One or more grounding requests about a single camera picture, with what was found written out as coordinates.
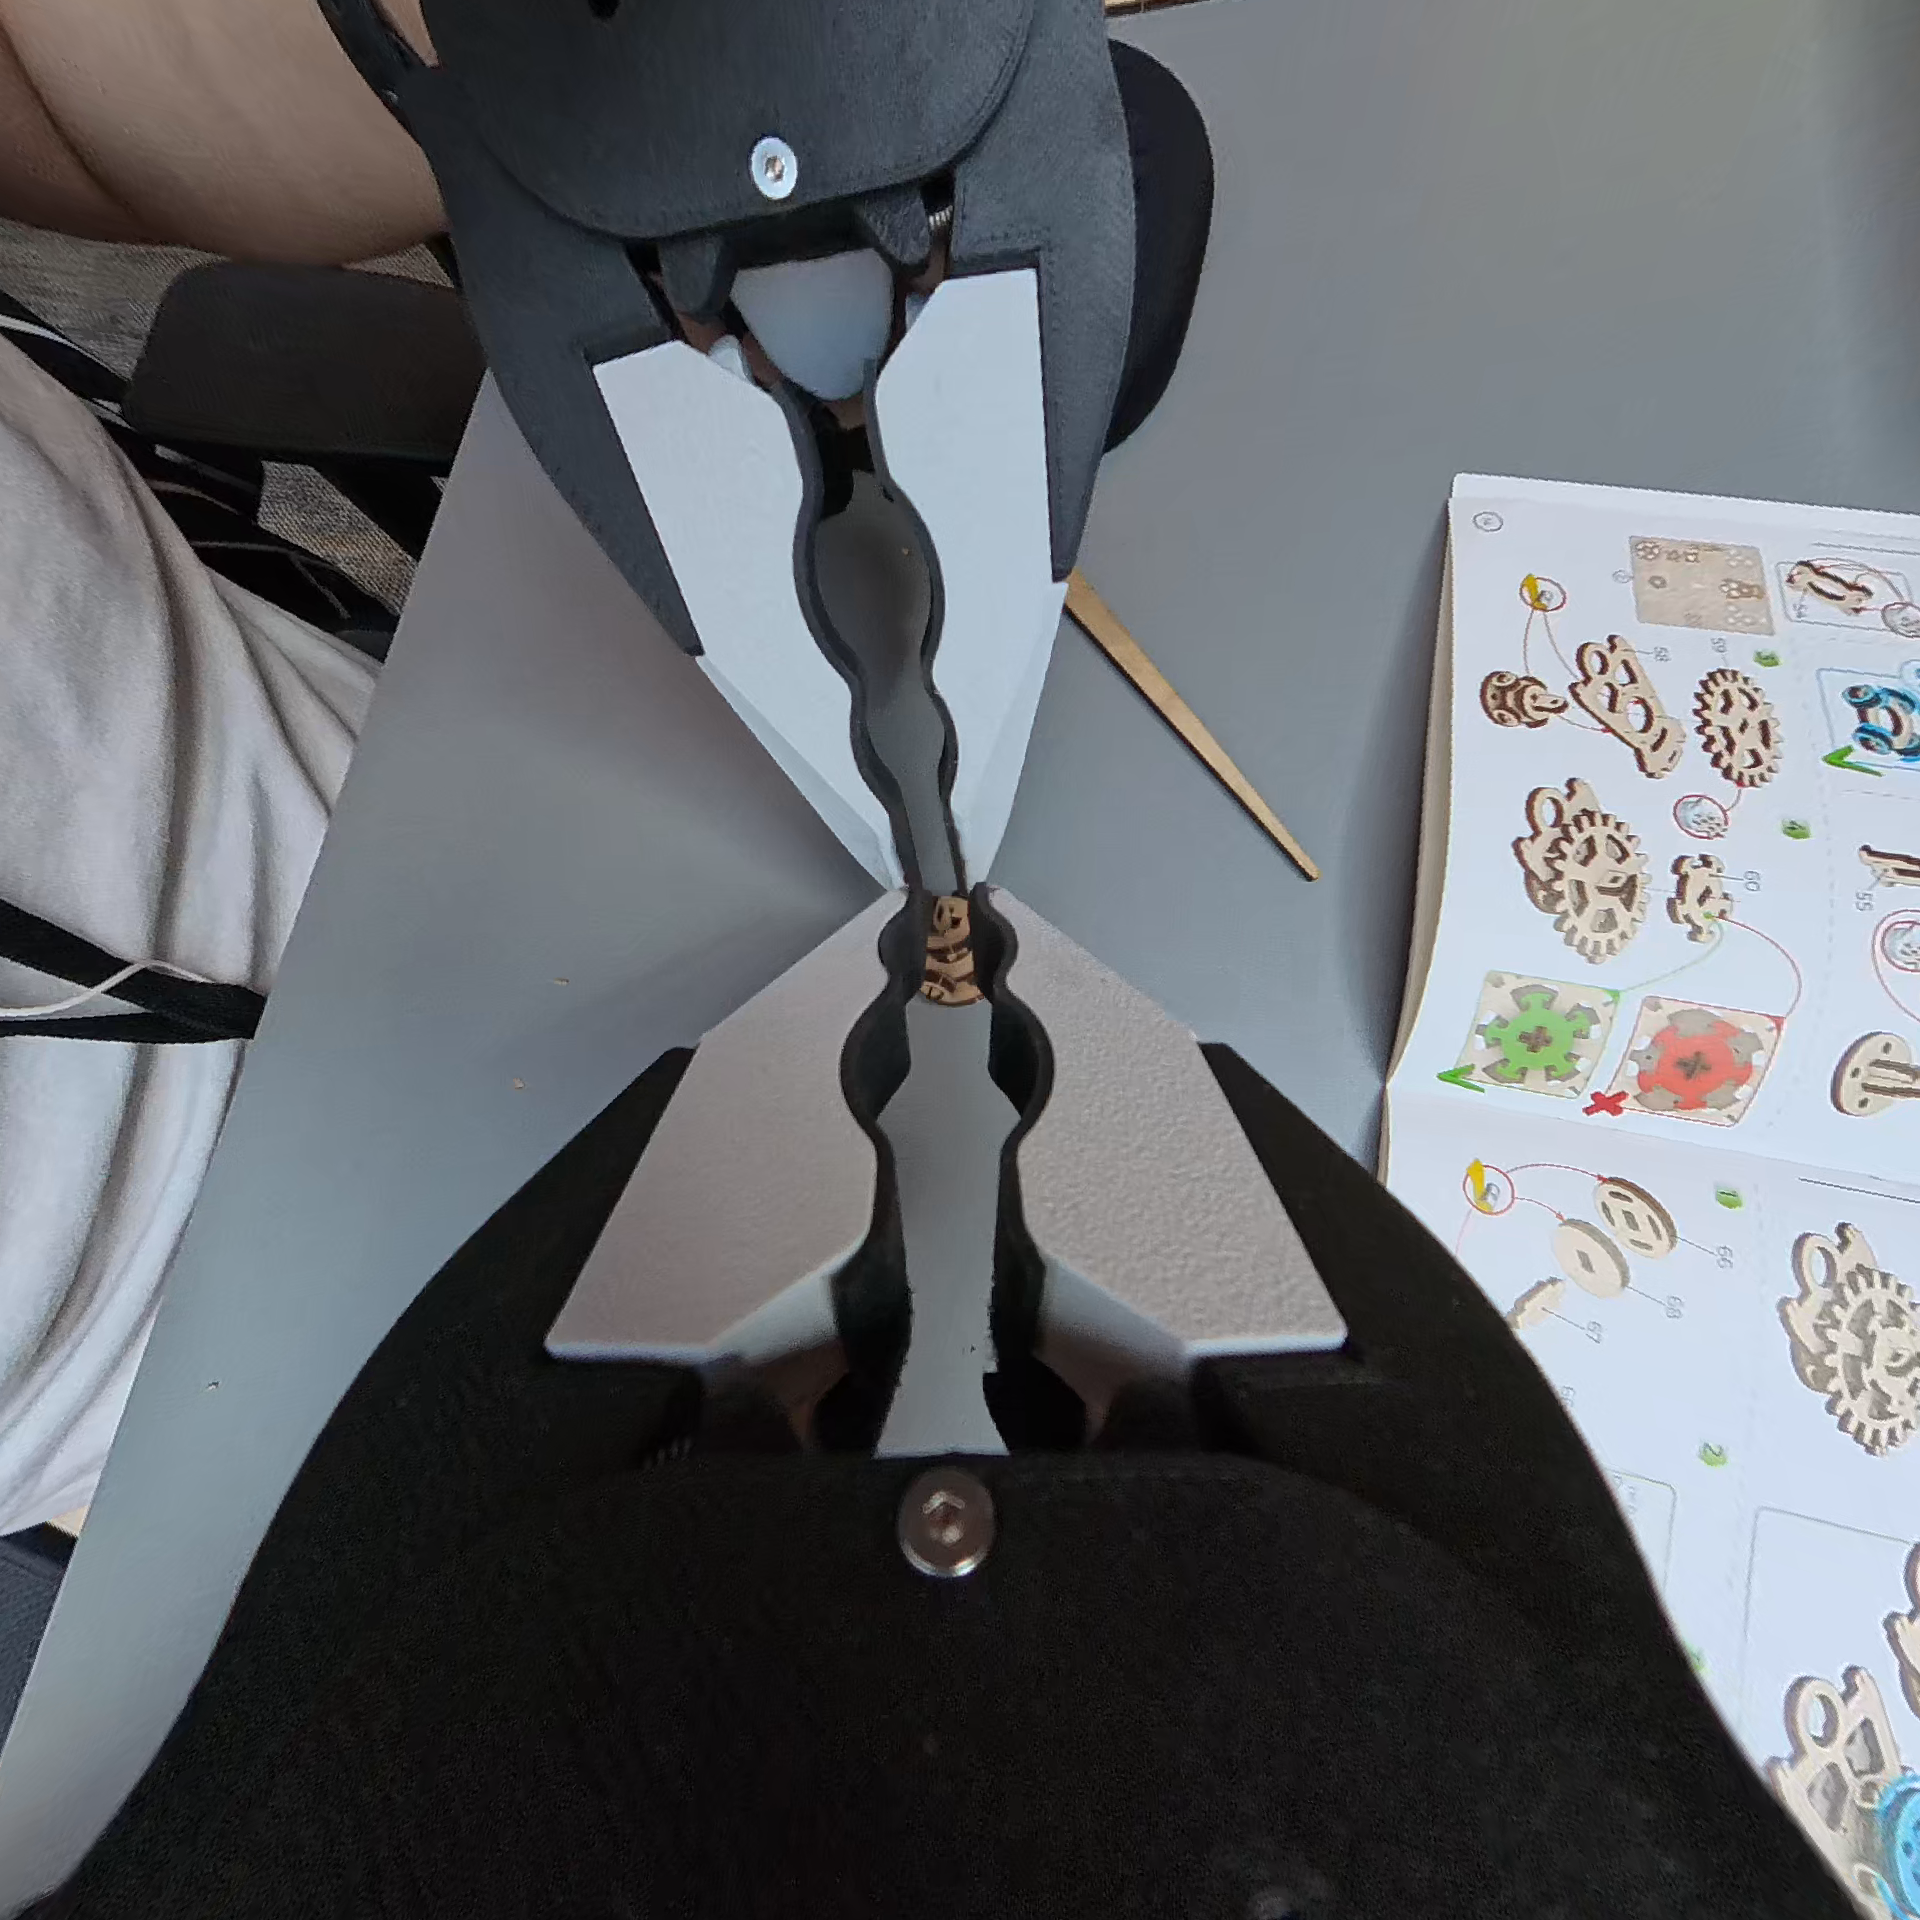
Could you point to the thin wooden stick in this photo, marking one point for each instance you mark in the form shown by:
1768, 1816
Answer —
1185, 721

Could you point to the person's white shirt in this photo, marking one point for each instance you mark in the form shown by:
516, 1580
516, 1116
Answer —
134, 721

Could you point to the small wooden gear piece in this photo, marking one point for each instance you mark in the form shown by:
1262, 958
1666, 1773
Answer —
955, 948

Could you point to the black office chair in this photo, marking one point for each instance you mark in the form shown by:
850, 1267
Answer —
285, 362

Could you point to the puzzle instruction booklet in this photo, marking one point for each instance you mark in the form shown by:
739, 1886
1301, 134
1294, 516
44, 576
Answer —
1650, 959

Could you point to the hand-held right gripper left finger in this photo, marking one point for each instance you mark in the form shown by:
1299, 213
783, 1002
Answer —
720, 1187

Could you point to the person's left forearm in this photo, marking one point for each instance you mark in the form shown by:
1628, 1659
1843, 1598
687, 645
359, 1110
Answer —
193, 120

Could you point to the grey desk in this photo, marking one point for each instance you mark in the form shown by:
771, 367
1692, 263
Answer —
570, 900

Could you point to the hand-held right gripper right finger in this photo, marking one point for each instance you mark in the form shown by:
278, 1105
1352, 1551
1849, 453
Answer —
1155, 1200

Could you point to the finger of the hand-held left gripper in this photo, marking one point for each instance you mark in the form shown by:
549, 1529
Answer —
720, 510
990, 481

